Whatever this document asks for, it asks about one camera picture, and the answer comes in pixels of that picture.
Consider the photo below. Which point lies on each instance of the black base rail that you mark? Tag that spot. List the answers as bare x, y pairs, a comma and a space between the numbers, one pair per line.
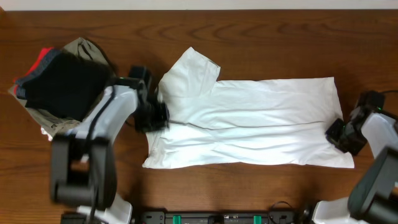
280, 213

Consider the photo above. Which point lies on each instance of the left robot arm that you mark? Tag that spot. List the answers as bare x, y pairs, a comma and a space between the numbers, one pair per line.
83, 167

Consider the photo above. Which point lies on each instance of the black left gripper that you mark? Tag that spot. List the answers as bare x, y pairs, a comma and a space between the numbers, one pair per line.
160, 114

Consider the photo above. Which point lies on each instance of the red folded garment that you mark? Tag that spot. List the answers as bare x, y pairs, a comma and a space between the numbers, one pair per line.
42, 54

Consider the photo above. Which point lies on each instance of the khaki folded garment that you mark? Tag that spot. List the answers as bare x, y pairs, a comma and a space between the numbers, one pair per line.
82, 48

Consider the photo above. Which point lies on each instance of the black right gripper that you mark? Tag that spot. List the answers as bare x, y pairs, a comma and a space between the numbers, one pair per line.
336, 134

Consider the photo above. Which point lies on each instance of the white printed t-shirt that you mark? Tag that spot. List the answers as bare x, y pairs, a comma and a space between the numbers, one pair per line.
267, 122

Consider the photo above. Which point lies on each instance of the grey blue folded garment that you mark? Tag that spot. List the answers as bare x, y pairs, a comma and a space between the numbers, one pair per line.
20, 93

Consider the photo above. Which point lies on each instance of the white folded garment bottom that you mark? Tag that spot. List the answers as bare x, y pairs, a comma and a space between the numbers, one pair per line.
43, 131

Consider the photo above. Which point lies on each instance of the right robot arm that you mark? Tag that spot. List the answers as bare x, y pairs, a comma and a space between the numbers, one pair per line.
371, 201

